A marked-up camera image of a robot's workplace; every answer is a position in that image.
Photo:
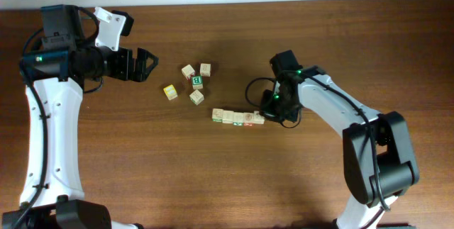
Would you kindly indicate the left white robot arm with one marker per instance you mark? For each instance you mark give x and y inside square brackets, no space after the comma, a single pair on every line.
[72,46]

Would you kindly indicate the wooden dog block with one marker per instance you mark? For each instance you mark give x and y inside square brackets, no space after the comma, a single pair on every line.
[227,116]

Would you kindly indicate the wooden block green edge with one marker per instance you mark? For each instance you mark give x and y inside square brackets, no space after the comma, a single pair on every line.
[217,115]

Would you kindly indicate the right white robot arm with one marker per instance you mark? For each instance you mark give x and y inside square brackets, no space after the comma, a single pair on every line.
[379,162]

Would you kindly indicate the wooden K 9 block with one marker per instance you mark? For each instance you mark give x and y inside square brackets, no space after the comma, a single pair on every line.
[258,118]

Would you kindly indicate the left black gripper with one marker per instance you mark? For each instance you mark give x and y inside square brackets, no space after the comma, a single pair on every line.
[128,72]

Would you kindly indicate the wooden E block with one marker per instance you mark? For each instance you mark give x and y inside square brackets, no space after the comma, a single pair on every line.
[188,72]

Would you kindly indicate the wooden 8 block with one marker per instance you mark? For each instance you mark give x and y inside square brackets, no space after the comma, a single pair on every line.
[205,69]

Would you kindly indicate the wooden D block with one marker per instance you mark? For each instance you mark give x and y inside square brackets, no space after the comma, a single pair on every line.
[238,119]

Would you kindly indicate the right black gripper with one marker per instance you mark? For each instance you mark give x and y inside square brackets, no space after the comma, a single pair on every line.
[267,110]

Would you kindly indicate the yellow letter block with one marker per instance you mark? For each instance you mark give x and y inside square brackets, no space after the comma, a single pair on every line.
[170,92]

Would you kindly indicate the wooden red I block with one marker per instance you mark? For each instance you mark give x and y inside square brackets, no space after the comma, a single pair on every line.
[248,119]

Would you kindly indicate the green B block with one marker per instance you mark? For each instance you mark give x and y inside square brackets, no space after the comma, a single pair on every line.
[197,82]

